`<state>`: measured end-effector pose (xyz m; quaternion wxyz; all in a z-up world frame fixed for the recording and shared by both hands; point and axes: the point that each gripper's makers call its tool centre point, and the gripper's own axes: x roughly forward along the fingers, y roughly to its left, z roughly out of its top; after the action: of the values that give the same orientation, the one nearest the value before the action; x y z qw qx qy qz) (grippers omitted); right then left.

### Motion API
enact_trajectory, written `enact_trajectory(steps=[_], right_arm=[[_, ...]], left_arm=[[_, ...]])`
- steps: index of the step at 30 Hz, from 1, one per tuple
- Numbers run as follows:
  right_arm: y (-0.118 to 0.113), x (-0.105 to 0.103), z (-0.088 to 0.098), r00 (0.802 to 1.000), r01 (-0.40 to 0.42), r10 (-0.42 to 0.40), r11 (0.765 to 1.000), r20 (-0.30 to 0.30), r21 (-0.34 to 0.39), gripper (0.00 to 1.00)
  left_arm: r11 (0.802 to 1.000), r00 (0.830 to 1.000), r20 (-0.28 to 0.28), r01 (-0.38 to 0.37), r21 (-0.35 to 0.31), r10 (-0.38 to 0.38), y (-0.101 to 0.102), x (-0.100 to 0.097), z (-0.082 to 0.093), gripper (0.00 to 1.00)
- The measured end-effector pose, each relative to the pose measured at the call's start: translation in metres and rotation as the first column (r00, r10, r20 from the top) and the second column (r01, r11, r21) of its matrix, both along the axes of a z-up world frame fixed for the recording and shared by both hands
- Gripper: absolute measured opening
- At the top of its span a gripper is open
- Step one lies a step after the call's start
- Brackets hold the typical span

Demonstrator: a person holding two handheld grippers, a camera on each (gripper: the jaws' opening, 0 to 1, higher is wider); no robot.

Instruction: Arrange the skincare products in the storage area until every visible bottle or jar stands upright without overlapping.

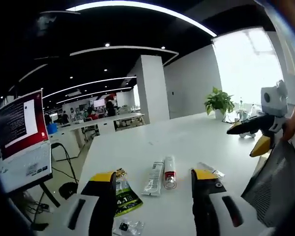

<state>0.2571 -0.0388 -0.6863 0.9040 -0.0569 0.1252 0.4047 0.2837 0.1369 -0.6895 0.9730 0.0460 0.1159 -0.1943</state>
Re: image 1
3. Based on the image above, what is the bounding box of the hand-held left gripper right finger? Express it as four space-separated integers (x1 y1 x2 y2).
190 168 257 236

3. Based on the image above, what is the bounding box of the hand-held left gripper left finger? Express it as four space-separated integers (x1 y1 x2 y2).
62 171 117 236

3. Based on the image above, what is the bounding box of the green skincare sachet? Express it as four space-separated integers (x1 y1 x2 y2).
114 168 144 217

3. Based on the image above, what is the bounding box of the white skincare bottle red label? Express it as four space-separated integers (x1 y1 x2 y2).
163 155 177 189

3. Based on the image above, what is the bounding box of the grey skincare tube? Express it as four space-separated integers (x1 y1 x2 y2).
141 160 165 197

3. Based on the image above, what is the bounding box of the blue storage bin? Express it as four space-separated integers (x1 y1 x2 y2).
46 123 59 135

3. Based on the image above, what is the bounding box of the person's right hand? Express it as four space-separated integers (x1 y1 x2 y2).
280 100 295 142

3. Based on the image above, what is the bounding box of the white toy figure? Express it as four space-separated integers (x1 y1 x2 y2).
235 108 259 139

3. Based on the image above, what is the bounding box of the potted green plant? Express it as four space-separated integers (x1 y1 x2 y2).
203 86 236 120

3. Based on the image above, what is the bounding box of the clear plastic bag black part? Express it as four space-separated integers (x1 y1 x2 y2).
112 217 145 236

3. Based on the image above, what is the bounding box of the black laptop stand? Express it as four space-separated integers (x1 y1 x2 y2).
39 181 61 207

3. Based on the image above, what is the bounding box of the white office desk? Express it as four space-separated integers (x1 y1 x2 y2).
49 112 146 158

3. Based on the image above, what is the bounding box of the white laptop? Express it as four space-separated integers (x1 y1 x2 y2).
0 89 53 194

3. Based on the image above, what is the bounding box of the black cable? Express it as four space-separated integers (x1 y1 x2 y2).
51 143 79 184

